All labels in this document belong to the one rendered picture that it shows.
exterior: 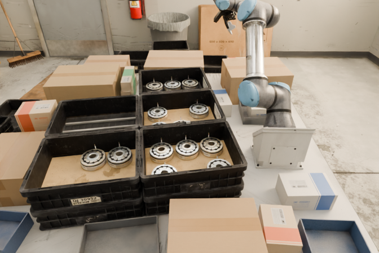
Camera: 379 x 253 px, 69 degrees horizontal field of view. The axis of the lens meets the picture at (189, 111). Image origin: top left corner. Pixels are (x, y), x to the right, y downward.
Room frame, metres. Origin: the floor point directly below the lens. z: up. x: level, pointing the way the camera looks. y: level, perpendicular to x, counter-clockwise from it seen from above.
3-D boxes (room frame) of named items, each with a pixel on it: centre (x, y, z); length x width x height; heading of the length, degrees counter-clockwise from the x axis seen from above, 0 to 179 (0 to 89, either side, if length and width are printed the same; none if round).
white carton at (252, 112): (1.38, -0.46, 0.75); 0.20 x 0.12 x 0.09; 90
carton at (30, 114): (1.14, 0.76, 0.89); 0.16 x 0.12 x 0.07; 99
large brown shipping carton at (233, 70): (1.68, -0.44, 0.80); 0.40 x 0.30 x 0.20; 95
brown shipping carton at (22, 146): (0.87, 0.76, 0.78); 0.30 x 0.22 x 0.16; 5
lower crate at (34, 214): (0.78, 0.40, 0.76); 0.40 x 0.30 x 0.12; 99
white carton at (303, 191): (0.77, -0.48, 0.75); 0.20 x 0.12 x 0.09; 91
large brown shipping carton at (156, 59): (1.82, 0.10, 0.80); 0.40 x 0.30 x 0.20; 89
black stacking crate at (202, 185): (0.85, 0.00, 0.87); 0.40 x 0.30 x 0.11; 99
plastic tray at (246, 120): (1.40, -0.45, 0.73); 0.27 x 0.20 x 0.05; 89
